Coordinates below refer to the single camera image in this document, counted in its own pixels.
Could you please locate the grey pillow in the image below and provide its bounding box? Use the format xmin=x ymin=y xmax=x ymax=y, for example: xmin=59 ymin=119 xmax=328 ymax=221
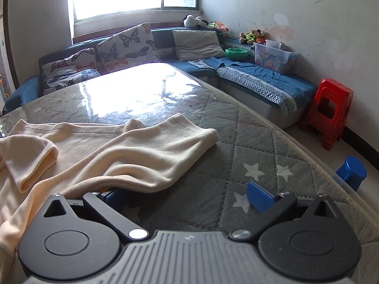
xmin=172 ymin=30 xmax=226 ymax=62

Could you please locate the blue plastic stool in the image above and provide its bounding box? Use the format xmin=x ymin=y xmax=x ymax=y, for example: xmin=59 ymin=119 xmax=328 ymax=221
xmin=332 ymin=155 xmax=368 ymax=192

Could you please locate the red plastic stool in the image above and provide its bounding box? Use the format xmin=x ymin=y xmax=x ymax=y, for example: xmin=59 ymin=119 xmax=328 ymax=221
xmin=298 ymin=78 xmax=354 ymax=151

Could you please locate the blue sofa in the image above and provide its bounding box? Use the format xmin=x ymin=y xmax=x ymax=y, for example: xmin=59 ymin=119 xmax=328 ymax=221
xmin=1 ymin=27 xmax=318 ymax=128

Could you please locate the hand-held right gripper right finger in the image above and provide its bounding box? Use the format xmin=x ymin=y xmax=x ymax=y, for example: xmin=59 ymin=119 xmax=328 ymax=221
xmin=230 ymin=180 xmax=346 ymax=241

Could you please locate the blue sofa cover cloth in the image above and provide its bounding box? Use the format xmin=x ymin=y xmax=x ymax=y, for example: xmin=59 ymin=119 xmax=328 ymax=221
xmin=187 ymin=56 xmax=317 ymax=118

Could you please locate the colourful plush toy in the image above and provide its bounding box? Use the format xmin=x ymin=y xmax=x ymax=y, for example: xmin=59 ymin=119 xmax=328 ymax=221
xmin=207 ymin=21 xmax=229 ymax=33

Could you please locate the panda plush toy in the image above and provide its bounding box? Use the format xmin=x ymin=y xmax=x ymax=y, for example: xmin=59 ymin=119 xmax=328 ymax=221
xmin=183 ymin=14 xmax=209 ymax=29

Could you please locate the grey quilted star table cover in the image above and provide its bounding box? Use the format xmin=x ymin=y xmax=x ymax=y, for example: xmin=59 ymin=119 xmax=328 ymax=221
xmin=0 ymin=62 xmax=379 ymax=284

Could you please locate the clear plastic storage box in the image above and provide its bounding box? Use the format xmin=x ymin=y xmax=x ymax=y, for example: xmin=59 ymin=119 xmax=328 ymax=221
xmin=253 ymin=39 xmax=298 ymax=75

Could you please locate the green bowl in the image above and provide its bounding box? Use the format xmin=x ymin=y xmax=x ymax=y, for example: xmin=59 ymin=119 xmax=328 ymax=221
xmin=225 ymin=48 xmax=249 ymax=60

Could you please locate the butterfly print pillow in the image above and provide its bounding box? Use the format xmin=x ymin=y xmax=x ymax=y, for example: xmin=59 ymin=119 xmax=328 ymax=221
xmin=96 ymin=22 xmax=161 ymax=73
xmin=41 ymin=47 xmax=101 ymax=96

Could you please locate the cream shirt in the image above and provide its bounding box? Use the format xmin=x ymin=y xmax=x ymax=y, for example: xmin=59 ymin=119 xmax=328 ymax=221
xmin=0 ymin=113 xmax=219 ymax=274

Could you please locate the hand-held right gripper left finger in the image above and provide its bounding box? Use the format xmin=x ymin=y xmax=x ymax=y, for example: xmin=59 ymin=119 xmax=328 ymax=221
xmin=42 ymin=190 xmax=149 ymax=242

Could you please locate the brown bear plush toy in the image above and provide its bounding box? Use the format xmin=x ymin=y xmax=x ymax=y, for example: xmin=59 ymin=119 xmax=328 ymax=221
xmin=239 ymin=29 xmax=266 ymax=45

